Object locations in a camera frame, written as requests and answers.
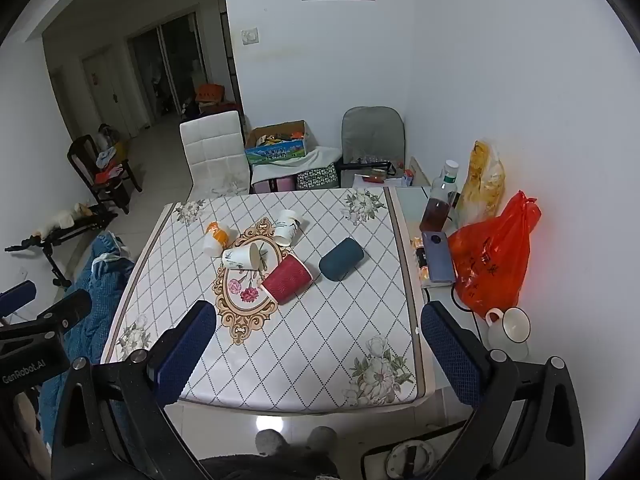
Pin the grey cushioned chair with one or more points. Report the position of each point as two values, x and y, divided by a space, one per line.
372 132

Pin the cardboard box with colourful print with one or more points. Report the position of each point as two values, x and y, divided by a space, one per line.
275 147

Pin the grey smartphone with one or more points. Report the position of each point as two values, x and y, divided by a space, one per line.
437 257

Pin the glass bottle with brown liquid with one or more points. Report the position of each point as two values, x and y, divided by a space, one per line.
437 207

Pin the white mug with dark rim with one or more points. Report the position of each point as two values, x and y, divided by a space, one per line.
510 327

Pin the white paper cup green print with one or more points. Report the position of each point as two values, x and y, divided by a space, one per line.
242 258

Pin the floral diamond pattern tablecloth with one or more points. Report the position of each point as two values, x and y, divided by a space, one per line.
325 340

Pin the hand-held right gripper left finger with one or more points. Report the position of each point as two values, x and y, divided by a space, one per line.
184 347

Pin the white cloth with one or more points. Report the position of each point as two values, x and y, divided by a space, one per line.
320 157

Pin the blue blanket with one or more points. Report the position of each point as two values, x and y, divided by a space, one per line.
95 285

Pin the dark teal paper cup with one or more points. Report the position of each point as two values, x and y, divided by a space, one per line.
341 259

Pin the grey slipper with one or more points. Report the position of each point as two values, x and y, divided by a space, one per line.
322 439
271 442

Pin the white padded chair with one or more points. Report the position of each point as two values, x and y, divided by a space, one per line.
215 152

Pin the black and white patterned box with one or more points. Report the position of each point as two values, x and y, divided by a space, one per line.
317 177

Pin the white wall switch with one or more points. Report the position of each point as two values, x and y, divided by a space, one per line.
250 36

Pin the orange and white paper cup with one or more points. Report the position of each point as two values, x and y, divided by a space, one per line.
216 238

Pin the orange plastic bag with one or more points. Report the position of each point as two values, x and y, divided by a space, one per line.
495 260

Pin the white paper cup blue print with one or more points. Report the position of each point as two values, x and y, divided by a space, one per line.
287 227

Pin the clothes pile on chair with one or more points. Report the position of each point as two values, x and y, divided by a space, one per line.
107 165

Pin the orange crate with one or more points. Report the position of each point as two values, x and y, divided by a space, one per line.
210 94

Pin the orange snack packet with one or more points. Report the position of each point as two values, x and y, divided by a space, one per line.
420 260

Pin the person's dark trousers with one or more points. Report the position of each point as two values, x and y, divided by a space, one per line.
270 467

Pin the pink box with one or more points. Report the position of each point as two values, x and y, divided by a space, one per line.
272 186

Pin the red paper cup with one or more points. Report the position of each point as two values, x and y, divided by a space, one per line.
286 278

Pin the dark wooden chair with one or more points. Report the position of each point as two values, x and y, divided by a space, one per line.
82 152

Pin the yellow plastic bag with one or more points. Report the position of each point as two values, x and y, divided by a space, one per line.
482 185

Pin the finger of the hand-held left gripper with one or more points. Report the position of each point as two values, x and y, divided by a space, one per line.
17 296
70 310

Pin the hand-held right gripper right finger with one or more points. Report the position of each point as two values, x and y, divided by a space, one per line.
452 357

